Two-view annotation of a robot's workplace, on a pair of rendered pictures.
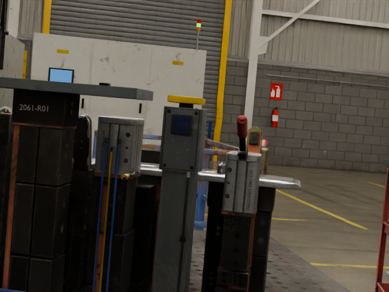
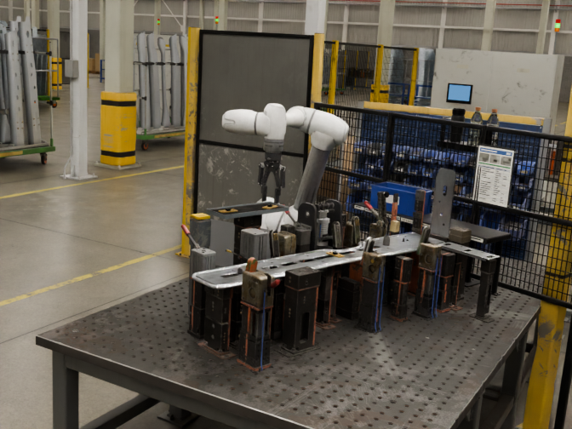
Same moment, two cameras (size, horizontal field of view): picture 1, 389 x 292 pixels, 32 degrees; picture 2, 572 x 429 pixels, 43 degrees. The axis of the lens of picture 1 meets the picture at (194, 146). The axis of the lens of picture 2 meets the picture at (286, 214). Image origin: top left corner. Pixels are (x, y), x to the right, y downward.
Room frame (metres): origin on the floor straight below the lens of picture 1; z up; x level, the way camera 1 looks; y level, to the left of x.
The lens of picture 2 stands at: (3.42, -2.09, 1.87)
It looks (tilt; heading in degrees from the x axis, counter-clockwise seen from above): 13 degrees down; 130
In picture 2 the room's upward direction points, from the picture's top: 4 degrees clockwise
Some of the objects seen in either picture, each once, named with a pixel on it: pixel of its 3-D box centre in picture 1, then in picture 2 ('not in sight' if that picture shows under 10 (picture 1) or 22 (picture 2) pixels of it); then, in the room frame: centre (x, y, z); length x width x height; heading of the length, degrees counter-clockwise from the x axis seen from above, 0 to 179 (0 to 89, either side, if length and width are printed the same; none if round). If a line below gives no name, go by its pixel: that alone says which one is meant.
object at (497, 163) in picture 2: not in sight; (494, 175); (1.86, 1.45, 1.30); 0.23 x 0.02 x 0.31; 172
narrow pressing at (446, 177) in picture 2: not in sight; (442, 202); (1.73, 1.18, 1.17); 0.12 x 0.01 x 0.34; 172
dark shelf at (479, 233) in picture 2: not in sight; (426, 220); (1.54, 1.38, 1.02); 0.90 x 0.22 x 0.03; 172
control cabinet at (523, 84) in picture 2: not in sight; (491, 110); (-0.94, 7.46, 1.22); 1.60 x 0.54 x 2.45; 11
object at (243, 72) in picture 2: not in sight; (249, 153); (-0.70, 2.38, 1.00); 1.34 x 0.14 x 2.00; 11
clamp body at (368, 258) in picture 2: not in sight; (371, 291); (1.79, 0.49, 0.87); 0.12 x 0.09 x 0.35; 172
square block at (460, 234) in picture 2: not in sight; (456, 264); (1.85, 1.17, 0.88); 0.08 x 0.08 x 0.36; 82
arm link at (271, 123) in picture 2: not in sight; (271, 121); (1.27, 0.38, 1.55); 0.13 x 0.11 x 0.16; 29
